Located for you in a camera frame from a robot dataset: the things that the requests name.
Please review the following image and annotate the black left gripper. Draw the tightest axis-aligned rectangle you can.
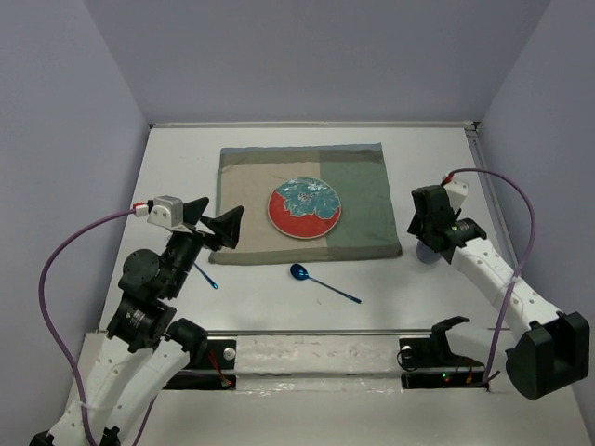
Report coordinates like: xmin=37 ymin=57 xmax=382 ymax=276
xmin=165 ymin=195 xmax=245 ymax=296

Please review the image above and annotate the lavender cup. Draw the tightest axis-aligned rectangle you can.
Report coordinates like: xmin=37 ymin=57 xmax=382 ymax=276
xmin=416 ymin=241 xmax=443 ymax=265

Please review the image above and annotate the patchwork cloth placemat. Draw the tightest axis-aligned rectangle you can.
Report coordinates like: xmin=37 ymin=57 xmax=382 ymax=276
xmin=209 ymin=143 xmax=403 ymax=266

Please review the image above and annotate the red and teal plate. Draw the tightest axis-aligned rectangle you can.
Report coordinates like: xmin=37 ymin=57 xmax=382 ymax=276
xmin=267 ymin=177 xmax=342 ymax=240

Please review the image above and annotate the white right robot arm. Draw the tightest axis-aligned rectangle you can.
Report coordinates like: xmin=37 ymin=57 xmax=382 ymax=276
xmin=408 ymin=185 xmax=590 ymax=400

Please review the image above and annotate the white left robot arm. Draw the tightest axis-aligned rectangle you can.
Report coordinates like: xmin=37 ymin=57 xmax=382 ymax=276
xmin=31 ymin=195 xmax=244 ymax=445

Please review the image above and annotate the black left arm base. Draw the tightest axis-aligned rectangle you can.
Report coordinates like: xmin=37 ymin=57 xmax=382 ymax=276
xmin=165 ymin=337 xmax=237 ymax=391

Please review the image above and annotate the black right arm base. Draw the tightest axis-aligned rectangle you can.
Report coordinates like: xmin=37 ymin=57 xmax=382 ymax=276
xmin=396 ymin=316 xmax=489 ymax=390

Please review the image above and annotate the blue metal fork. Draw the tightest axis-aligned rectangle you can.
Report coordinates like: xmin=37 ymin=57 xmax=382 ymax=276
xmin=193 ymin=262 xmax=218 ymax=290

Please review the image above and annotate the blue metal spoon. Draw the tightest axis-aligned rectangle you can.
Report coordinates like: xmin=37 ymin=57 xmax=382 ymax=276
xmin=289 ymin=264 xmax=363 ymax=305

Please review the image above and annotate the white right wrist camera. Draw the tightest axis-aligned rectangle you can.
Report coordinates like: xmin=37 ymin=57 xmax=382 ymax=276
xmin=442 ymin=177 xmax=469 ymax=214

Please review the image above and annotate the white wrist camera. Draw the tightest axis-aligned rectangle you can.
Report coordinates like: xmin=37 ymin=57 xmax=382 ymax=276
xmin=132 ymin=195 xmax=183 ymax=231
xmin=442 ymin=177 xmax=469 ymax=214

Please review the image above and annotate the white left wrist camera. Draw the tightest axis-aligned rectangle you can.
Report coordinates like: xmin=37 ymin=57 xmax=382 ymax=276
xmin=132 ymin=195 xmax=183 ymax=231

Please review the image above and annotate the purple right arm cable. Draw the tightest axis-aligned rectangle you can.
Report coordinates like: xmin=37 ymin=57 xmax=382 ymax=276
xmin=448 ymin=167 xmax=539 ymax=387

